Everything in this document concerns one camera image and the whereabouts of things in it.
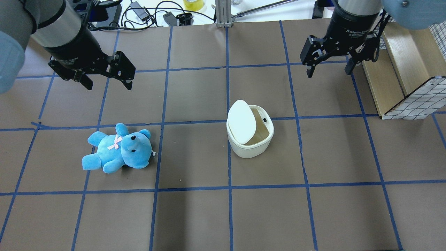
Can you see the yellow tape roll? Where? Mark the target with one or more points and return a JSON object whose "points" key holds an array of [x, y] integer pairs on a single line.
{"points": [[193, 5]]}

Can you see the wooden shelf unit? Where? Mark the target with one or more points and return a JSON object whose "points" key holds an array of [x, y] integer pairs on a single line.
{"points": [[408, 79]]}

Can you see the blue teddy bear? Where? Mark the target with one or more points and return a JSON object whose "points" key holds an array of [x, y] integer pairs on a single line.
{"points": [[118, 150]]}

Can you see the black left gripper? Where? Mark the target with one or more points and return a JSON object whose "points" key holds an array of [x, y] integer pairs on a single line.
{"points": [[79, 50]]}

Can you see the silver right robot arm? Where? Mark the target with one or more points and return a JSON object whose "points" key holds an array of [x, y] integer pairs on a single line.
{"points": [[410, 14]]}

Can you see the white trash can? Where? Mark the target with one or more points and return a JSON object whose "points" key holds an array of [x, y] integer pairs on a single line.
{"points": [[250, 129]]}

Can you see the black power adapter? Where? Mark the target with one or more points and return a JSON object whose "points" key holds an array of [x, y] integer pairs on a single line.
{"points": [[140, 12]]}

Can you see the aluminium frame post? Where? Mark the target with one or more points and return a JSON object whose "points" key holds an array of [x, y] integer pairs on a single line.
{"points": [[223, 13]]}

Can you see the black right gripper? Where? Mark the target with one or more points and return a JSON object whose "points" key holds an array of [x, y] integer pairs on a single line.
{"points": [[350, 30]]}

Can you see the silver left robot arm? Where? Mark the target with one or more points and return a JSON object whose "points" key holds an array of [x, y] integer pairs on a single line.
{"points": [[61, 28]]}

